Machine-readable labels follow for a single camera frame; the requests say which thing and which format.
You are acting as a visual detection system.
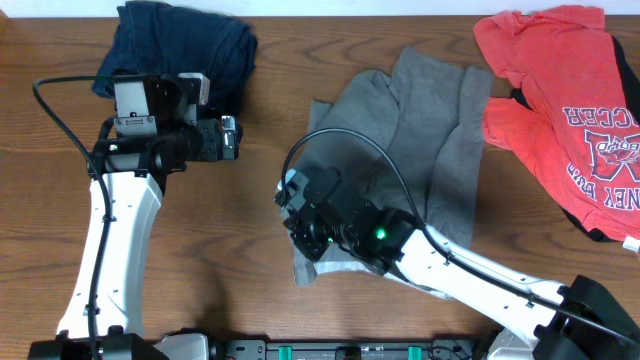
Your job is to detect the grey shorts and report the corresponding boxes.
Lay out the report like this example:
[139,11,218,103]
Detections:
[291,47,495,300]

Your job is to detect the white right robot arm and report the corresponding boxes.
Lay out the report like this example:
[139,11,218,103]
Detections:
[274,169,639,359]

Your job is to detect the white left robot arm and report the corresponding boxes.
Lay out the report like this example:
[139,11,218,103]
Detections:
[28,73,242,359]

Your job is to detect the folded dark navy garment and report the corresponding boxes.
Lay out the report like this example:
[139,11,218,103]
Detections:
[92,1,258,116]

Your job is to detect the red printed t-shirt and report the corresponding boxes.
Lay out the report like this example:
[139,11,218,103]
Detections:
[473,5,639,241]

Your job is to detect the black garment under red shirt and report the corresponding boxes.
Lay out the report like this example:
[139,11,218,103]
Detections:
[509,35,640,243]

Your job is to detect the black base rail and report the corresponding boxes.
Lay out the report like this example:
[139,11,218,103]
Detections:
[223,339,476,360]

